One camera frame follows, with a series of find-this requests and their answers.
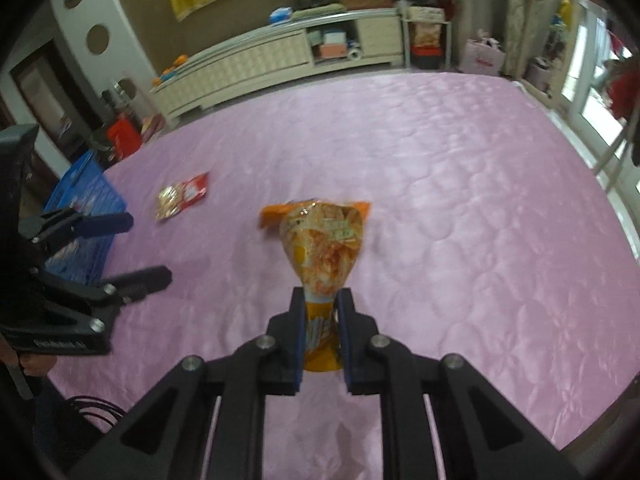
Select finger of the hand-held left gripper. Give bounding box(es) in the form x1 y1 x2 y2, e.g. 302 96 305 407
20 210 135 256
35 266 173 336

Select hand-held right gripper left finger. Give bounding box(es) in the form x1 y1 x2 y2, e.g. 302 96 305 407
70 287 307 480

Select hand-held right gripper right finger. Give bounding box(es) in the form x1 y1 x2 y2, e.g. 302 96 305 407
336 287 583 480

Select blue plastic basket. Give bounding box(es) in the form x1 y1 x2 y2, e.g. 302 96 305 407
42 150 128 286

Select orange chip bag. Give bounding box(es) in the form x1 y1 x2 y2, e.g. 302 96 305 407
257 200 373 373

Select person's left hand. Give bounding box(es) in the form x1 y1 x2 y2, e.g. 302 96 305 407
17 355 53 377

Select red rice cracker bag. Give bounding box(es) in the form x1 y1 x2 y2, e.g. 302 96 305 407
155 171 211 222

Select red paper bag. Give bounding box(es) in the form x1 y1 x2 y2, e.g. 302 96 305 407
106 117 142 161

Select pink quilted bedspread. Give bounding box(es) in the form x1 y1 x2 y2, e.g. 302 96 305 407
47 71 640 480

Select orange toys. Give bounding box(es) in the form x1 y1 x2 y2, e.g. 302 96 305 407
152 54 191 86

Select white low cabinet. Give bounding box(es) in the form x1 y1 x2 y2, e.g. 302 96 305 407
150 7 405 121

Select white panel with round holes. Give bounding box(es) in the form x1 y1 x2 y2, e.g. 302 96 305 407
50 0 158 91

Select white metal rack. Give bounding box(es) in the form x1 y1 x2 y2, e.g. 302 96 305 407
395 0 456 71

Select pink paper bag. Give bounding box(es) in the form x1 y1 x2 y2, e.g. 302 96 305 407
459 37 506 77

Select printed snack carton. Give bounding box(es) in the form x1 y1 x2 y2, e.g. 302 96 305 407
412 21 445 48

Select patterned beige curtain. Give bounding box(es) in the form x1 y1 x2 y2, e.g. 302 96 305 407
502 0 551 81

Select red garment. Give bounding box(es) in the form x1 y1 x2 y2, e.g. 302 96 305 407
605 57 640 120

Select black cables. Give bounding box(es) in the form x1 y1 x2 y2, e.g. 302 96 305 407
65 395 128 433

